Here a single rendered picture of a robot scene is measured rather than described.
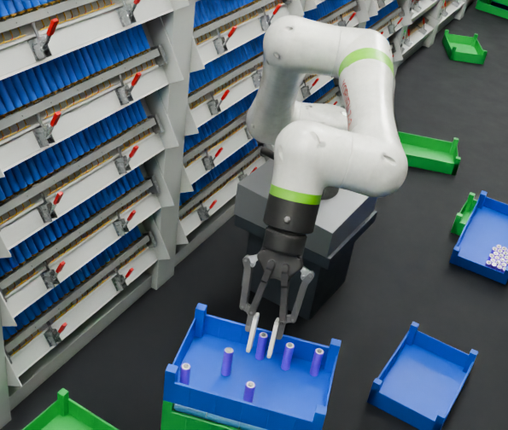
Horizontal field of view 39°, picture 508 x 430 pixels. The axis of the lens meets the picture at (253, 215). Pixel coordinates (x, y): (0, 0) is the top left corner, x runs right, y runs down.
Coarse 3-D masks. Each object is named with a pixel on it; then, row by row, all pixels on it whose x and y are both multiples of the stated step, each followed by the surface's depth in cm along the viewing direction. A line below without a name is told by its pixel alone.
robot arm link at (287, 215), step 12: (276, 204) 125; (288, 204) 124; (300, 204) 124; (264, 216) 128; (276, 216) 125; (288, 216) 124; (300, 216) 124; (312, 216) 126; (276, 228) 125; (288, 228) 124; (300, 228) 125; (312, 228) 127
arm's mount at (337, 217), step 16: (272, 160) 218; (256, 176) 210; (240, 192) 206; (256, 192) 204; (352, 192) 211; (240, 208) 209; (256, 208) 206; (320, 208) 202; (336, 208) 204; (352, 208) 205; (368, 208) 216; (320, 224) 197; (336, 224) 198; (352, 224) 208; (320, 240) 198; (336, 240) 201
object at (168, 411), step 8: (168, 408) 137; (168, 416) 138; (176, 416) 137; (184, 416) 137; (192, 416) 137; (168, 424) 139; (176, 424) 139; (184, 424) 138; (192, 424) 137; (200, 424) 137; (208, 424) 136; (216, 424) 136
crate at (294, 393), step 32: (224, 320) 148; (192, 352) 146; (192, 384) 139; (224, 384) 140; (256, 384) 142; (288, 384) 143; (320, 384) 144; (224, 416) 134; (256, 416) 132; (288, 416) 130; (320, 416) 128
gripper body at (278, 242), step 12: (264, 240) 128; (276, 240) 126; (288, 240) 125; (300, 240) 126; (264, 252) 129; (276, 252) 126; (288, 252) 126; (300, 252) 127; (264, 264) 129; (276, 264) 129; (300, 264) 128; (276, 276) 129
